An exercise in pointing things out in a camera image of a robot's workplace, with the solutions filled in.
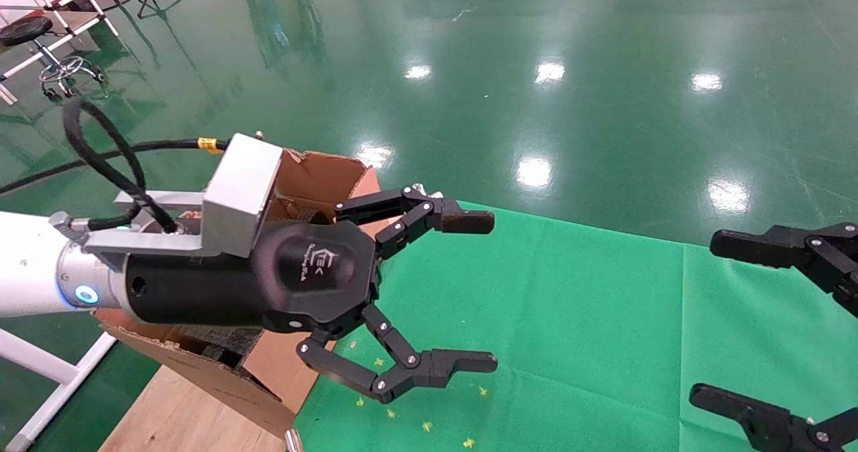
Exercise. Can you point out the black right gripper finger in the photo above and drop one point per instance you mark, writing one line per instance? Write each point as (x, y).
(757, 247)
(764, 422)

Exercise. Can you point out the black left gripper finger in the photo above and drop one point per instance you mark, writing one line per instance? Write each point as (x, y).
(462, 221)
(442, 366)

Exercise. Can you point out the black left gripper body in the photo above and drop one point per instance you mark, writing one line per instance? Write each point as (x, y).
(308, 277)

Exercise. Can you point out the large open cardboard carton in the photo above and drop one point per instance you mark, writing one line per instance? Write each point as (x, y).
(315, 177)

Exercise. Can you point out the silver metal binder clip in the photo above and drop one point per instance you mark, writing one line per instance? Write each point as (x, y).
(419, 188)

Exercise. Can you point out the black foam block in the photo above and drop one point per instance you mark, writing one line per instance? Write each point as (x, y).
(214, 341)

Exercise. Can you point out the green table cloth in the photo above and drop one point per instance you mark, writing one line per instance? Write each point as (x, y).
(570, 318)

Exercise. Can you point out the white pipe rack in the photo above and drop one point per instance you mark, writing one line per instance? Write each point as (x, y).
(84, 27)

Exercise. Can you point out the black round wheeled stool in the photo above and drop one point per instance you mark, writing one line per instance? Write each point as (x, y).
(27, 29)

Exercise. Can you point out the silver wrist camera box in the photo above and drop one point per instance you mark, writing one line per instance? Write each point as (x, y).
(241, 190)

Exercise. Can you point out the white table leg frame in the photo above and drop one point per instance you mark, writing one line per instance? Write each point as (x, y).
(33, 361)

